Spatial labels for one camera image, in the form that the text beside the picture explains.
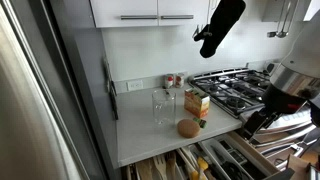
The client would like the gas stove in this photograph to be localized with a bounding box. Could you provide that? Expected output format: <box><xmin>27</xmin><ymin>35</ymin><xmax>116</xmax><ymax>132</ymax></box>
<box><xmin>187</xmin><ymin>67</ymin><xmax>320</xmax><ymax>141</ymax></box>

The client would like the white upper cabinet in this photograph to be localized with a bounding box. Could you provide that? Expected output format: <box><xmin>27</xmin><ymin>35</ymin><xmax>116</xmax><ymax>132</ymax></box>
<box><xmin>90</xmin><ymin>0</ymin><xmax>209</xmax><ymax>28</ymax></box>

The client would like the green mint tea packet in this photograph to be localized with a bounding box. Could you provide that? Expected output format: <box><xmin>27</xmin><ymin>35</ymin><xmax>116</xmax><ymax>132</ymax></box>
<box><xmin>194</xmin><ymin>118</ymin><xmax>207</xmax><ymax>128</ymax></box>

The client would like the open utensil drawer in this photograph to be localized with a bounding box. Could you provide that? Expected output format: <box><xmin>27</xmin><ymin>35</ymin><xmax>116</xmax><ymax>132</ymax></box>
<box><xmin>124</xmin><ymin>130</ymin><xmax>296</xmax><ymax>180</ymax></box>

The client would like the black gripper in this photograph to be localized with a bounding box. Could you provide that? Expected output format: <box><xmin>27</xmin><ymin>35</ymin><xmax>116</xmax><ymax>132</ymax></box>
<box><xmin>241</xmin><ymin>108</ymin><xmax>280</xmax><ymax>140</ymax></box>

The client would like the orange tea box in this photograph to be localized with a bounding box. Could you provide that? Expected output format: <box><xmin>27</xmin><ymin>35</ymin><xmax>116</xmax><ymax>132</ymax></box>
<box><xmin>184</xmin><ymin>88</ymin><xmax>210</xmax><ymax>118</ymax></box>

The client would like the wooden fork utensil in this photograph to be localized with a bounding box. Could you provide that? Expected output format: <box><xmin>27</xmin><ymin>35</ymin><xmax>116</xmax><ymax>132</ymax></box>
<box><xmin>153</xmin><ymin>155</ymin><xmax>167</xmax><ymax>180</ymax></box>

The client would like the red label can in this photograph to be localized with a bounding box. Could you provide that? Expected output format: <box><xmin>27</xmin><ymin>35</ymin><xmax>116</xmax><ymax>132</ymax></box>
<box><xmin>165</xmin><ymin>74</ymin><xmax>174</xmax><ymax>89</ymax></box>

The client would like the white wall outlet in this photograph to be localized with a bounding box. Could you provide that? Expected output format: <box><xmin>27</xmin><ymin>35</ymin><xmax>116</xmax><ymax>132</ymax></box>
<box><xmin>127</xmin><ymin>80</ymin><xmax>143</xmax><ymax>91</ymax></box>

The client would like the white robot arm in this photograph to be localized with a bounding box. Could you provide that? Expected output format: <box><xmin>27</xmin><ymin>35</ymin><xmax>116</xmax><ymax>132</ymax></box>
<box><xmin>240</xmin><ymin>10</ymin><xmax>320</xmax><ymax>140</ymax></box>

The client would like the yellow handled utensil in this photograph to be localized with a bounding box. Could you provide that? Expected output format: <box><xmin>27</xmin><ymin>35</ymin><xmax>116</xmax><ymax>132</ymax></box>
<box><xmin>191</xmin><ymin>157</ymin><xmax>208</xmax><ymax>180</ymax></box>

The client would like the hanging metal ladle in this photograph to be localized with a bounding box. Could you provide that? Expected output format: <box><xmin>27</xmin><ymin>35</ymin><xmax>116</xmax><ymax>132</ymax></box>
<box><xmin>267</xmin><ymin>0</ymin><xmax>297</xmax><ymax>38</ymax></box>

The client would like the white label can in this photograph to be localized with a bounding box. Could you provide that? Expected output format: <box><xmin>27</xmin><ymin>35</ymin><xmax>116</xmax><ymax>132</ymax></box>
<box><xmin>175</xmin><ymin>73</ymin><xmax>184</xmax><ymax>88</ymax></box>

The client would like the brown cork lid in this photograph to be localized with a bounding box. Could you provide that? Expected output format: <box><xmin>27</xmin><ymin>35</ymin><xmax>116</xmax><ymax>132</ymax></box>
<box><xmin>177</xmin><ymin>119</ymin><xmax>200</xmax><ymax>138</ymax></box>

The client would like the clear glass jug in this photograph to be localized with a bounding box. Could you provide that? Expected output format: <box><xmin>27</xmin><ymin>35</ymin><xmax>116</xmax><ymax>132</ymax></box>
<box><xmin>152</xmin><ymin>89</ymin><xmax>176</xmax><ymax>125</ymax></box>

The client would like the stainless steel refrigerator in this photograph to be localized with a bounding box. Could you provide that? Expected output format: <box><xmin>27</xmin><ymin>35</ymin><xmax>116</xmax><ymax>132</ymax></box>
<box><xmin>0</xmin><ymin>0</ymin><xmax>108</xmax><ymax>180</ymax></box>

